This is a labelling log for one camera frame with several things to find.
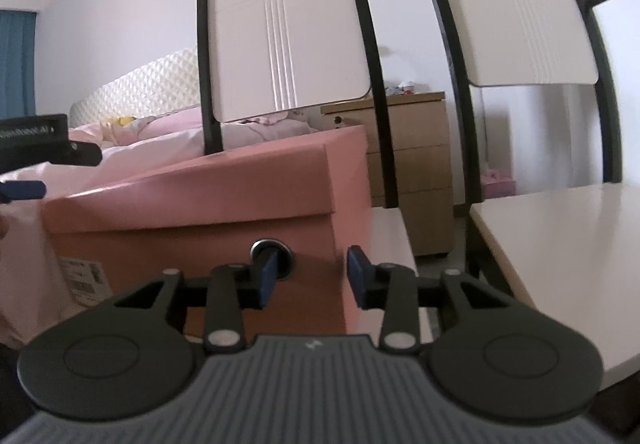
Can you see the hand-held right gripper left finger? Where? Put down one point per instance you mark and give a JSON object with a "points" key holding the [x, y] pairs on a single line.
{"points": [[267, 276]]}

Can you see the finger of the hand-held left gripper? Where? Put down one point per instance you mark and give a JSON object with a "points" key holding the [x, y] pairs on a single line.
{"points": [[22, 189]]}

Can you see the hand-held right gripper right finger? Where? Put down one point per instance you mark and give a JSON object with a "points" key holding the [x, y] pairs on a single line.
{"points": [[360, 274]]}

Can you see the pink cardboard box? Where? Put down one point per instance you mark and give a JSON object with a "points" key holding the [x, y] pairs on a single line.
{"points": [[175, 249]]}

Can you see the pink box lid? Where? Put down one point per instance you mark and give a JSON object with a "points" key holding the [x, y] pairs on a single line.
{"points": [[225, 179]]}

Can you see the blue curtain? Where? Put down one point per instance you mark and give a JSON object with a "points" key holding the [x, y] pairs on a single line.
{"points": [[15, 64]]}

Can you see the yellow plush toy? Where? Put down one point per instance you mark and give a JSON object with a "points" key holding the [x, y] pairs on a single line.
{"points": [[125, 121]]}

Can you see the wooden nightstand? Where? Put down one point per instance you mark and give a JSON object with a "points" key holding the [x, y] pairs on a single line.
{"points": [[420, 164]]}

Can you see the white quilted bed headboard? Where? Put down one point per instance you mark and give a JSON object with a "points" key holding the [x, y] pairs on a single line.
{"points": [[150, 84]]}

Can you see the small pink box on floor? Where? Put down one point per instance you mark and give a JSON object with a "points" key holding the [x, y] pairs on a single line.
{"points": [[497, 184]]}

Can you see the small red white toy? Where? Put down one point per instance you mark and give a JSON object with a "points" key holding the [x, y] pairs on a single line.
{"points": [[402, 88]]}

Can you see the white chair with black frame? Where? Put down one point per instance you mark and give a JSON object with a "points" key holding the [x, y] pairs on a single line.
{"points": [[290, 34], [525, 24]]}

